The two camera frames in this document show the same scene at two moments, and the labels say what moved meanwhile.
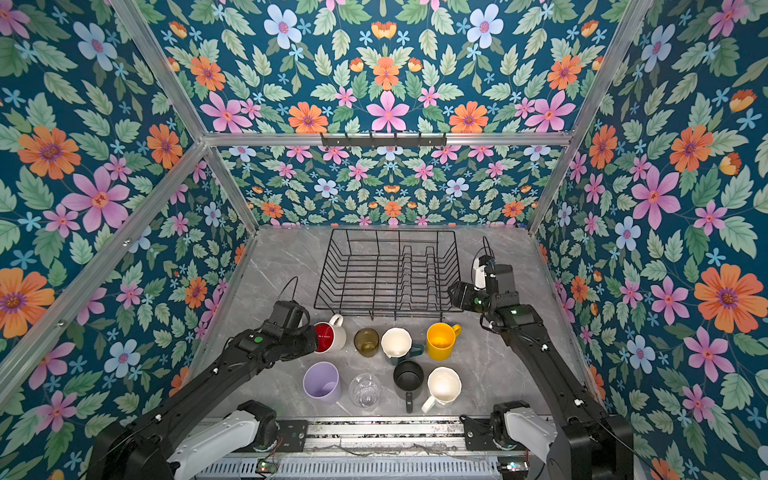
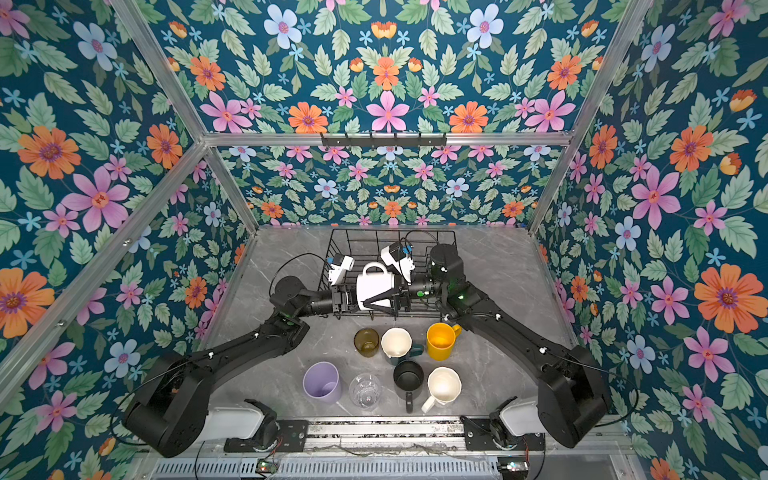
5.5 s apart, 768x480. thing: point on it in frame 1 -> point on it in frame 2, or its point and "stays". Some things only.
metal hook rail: [384, 141] stays
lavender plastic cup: [321, 381] stays
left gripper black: [311, 333] -> [343, 299]
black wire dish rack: [390, 272] stays
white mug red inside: [330, 336] -> [372, 284]
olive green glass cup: [366, 341] stays
